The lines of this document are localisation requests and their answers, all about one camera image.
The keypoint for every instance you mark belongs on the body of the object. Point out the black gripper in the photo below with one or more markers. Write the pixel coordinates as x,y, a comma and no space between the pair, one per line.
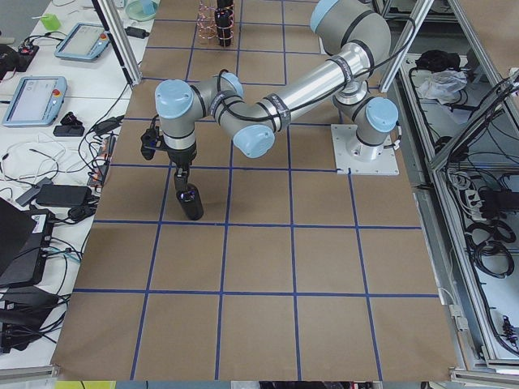
182,156

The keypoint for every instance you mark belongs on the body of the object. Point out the black wine bottle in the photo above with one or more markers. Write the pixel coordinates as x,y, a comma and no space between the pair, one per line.
188,197
224,20

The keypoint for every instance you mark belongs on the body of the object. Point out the black wine bottle in basket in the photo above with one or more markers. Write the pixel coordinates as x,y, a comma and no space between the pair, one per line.
224,20

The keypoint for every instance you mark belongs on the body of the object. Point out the black power brick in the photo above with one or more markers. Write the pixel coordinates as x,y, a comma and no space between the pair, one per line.
63,195

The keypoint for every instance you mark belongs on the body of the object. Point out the lower teach pendant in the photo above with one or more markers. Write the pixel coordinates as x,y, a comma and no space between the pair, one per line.
36,102

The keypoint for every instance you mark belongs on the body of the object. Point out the teach pendant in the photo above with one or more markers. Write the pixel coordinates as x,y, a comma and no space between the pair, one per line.
84,43
36,102

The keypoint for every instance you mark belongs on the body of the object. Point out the upper teach pendant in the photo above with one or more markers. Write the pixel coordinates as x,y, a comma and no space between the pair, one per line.
84,43

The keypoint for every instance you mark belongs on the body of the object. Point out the green bowl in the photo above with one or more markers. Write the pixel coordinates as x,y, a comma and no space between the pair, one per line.
143,10

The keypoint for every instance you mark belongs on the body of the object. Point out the black laptop computer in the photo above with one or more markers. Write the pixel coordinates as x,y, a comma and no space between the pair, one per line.
24,237

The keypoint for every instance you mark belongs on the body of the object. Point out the green cup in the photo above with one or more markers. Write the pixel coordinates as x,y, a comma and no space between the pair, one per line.
50,22

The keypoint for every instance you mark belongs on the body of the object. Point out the crumpled white cloth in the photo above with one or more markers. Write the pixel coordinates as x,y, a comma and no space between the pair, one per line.
444,86

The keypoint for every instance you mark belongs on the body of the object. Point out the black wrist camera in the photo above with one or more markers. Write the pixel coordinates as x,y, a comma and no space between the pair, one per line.
151,141

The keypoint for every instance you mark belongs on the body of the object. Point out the copper wire wine basket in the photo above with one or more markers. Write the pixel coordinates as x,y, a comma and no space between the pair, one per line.
206,26

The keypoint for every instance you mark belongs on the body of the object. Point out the aluminium frame post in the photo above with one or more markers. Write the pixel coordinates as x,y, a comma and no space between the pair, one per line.
111,21

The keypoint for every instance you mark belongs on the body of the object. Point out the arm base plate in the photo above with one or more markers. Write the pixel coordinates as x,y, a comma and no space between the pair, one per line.
354,157

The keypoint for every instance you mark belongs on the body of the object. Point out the aluminium side frame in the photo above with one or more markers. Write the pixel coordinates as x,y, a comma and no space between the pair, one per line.
466,159

